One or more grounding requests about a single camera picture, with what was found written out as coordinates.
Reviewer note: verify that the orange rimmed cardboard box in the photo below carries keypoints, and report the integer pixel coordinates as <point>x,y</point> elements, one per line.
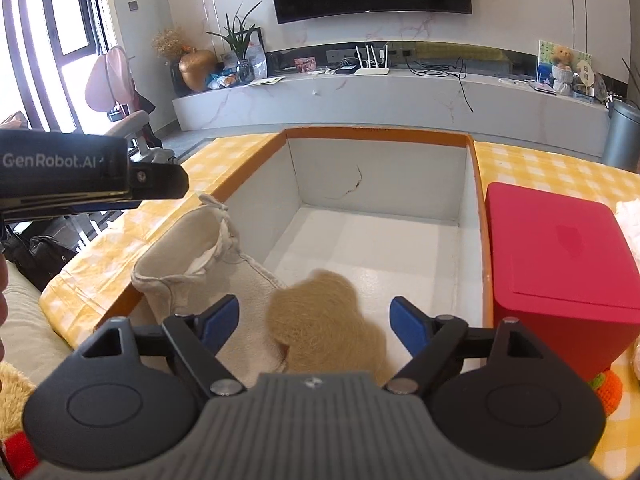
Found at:
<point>375,175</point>

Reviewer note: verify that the golden round vase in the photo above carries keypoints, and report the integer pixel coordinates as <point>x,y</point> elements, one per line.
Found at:
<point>196,70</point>

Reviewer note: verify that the green picture board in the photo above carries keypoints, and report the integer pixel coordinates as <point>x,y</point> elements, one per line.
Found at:
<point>547,57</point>

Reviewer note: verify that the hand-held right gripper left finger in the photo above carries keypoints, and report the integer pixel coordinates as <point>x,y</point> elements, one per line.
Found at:
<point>220,317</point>

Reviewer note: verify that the marble tv console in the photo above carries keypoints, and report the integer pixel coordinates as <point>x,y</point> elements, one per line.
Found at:
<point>375,105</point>

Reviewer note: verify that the cream canvas bag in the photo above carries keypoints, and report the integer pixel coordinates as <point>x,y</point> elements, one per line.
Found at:
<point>180,240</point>

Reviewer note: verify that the white router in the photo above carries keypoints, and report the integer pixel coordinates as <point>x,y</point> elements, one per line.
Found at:
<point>372,71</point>

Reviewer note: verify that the grey metal trash can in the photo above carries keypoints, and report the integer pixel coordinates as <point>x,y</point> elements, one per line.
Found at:
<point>622,135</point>

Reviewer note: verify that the dried flower bunch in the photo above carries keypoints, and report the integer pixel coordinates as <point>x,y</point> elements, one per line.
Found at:
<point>170,42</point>

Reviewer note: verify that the dark framed glass door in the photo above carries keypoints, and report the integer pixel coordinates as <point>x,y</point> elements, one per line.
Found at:
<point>42,35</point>

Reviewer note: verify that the white plastic bag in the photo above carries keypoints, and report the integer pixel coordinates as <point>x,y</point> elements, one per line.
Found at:
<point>630,230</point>

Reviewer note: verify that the black bag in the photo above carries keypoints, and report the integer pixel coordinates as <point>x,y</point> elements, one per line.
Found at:
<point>45,255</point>

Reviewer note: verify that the cream sofa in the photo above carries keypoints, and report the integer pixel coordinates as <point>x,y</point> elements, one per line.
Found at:
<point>30,320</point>

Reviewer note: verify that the loose papers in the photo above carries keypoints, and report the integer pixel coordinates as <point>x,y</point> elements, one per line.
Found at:
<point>265,80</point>

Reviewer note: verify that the round paper fan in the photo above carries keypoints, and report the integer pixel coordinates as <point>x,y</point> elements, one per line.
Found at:
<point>586,80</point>

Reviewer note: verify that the pink card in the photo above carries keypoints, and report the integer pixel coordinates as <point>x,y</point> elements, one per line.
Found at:
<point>305,65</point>

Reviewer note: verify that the tan fluffy plush cloth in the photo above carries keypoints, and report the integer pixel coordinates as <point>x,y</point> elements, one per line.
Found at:
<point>320,320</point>

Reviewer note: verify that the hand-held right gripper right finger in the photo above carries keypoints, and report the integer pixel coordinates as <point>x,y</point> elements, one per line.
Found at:
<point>407,322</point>

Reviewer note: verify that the green plant in glass vase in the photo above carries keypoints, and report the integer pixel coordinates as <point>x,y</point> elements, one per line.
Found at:
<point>240,40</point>

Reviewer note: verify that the yellow fluffy plush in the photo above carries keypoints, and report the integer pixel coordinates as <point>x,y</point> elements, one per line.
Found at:
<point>15,395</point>

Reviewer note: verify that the teddy bear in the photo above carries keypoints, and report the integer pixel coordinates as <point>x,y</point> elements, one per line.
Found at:
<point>563,70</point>

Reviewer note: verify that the dark vase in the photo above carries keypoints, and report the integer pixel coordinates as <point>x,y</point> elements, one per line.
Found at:
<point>176,80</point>

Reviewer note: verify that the pink desk chair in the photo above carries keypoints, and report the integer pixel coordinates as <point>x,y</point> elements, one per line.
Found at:
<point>107,80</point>

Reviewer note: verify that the red box lid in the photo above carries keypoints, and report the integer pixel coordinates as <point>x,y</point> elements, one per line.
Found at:
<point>555,260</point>

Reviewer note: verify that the orange crochet toy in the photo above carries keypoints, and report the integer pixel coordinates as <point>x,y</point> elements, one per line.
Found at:
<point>610,390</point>

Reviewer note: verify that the colourful snack packets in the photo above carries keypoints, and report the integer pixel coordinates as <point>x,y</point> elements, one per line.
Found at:
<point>222,80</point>

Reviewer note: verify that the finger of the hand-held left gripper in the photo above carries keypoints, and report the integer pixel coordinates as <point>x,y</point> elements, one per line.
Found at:
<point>157,180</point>

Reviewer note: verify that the yellow checked tablecloth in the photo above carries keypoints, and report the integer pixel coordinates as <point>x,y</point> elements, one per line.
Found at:
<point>550,165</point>

